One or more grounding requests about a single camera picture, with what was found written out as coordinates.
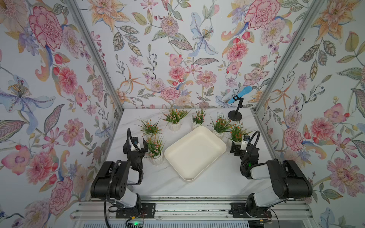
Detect potted plant pink flowers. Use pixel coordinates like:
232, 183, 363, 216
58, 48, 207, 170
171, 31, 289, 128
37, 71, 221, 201
147, 135, 164, 166

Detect potted plant red flowers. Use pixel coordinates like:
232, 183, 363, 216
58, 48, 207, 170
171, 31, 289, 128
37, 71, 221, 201
228, 121, 249, 146
211, 112, 231, 140

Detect cream storage tray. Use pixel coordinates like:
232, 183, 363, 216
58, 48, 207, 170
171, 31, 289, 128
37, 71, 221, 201
164, 126, 227, 181

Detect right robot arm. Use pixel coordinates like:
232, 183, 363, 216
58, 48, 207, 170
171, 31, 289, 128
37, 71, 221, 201
231, 141, 313, 217

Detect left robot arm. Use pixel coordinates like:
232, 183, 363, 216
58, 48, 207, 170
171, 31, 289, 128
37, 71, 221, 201
90, 137, 148, 210

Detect potted plant orange flowers left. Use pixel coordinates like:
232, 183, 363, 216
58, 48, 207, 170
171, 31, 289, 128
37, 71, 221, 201
139, 119, 161, 140

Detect blue microphone on black stand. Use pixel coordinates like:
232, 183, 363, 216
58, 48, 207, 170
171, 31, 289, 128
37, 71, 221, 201
227, 85, 253, 122

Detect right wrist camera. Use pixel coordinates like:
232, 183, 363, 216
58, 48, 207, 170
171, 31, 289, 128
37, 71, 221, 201
240, 135, 251, 151

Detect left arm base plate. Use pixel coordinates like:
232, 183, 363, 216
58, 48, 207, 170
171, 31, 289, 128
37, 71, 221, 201
116, 203, 156, 219

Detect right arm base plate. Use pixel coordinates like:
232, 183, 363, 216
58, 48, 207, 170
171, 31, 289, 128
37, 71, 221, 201
229, 202, 272, 219

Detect aluminium mounting rail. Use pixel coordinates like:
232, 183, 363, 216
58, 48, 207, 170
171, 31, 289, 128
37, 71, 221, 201
70, 195, 313, 221

